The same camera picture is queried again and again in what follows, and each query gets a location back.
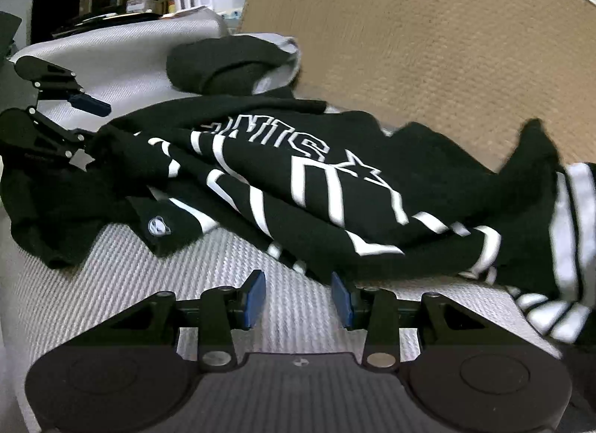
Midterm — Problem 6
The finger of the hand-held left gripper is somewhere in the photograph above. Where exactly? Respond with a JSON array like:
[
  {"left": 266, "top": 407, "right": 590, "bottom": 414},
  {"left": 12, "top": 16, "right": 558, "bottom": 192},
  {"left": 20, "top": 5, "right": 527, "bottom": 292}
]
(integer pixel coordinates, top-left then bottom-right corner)
[
  {"left": 14, "top": 57, "right": 111, "bottom": 117},
  {"left": 25, "top": 107, "right": 98, "bottom": 168}
]

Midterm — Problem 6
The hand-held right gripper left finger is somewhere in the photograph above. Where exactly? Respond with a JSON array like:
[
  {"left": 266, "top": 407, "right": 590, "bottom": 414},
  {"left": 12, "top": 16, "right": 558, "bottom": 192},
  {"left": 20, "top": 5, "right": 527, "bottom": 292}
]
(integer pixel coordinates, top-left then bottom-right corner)
[{"left": 100, "top": 270, "right": 267, "bottom": 371}]

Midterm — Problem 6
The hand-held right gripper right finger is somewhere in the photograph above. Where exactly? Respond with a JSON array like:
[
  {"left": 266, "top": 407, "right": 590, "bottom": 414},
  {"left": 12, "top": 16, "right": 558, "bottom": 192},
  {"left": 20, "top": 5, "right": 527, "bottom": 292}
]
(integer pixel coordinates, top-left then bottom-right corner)
[{"left": 330, "top": 272, "right": 497, "bottom": 371}]

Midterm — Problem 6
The black white-print shirt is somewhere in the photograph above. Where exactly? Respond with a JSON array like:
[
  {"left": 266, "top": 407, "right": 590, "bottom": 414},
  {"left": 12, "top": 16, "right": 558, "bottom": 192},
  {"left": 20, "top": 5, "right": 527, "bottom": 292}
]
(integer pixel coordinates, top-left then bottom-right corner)
[{"left": 0, "top": 97, "right": 596, "bottom": 350}]

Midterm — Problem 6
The black flat item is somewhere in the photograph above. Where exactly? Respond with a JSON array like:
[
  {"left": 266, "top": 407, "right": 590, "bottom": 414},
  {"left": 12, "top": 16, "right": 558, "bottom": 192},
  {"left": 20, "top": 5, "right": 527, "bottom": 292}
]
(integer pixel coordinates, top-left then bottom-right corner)
[{"left": 50, "top": 8, "right": 161, "bottom": 39}]

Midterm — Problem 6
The person's dark clothing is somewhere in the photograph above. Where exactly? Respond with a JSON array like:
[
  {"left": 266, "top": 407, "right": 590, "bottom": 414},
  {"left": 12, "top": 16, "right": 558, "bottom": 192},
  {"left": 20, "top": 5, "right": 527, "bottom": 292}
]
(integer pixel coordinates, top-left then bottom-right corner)
[{"left": 0, "top": 11, "right": 23, "bottom": 63}]

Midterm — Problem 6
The dark grey sweatshirt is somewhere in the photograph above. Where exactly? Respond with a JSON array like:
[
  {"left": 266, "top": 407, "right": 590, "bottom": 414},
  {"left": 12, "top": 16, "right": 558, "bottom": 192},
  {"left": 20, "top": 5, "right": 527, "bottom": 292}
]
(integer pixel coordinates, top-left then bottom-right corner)
[{"left": 166, "top": 34, "right": 304, "bottom": 99}]

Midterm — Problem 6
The tan woven headboard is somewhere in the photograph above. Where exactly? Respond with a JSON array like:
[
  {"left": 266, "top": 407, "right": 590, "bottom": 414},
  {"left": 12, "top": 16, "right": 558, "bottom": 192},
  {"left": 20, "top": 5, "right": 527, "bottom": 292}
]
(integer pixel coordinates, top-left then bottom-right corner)
[{"left": 241, "top": 0, "right": 596, "bottom": 175}]

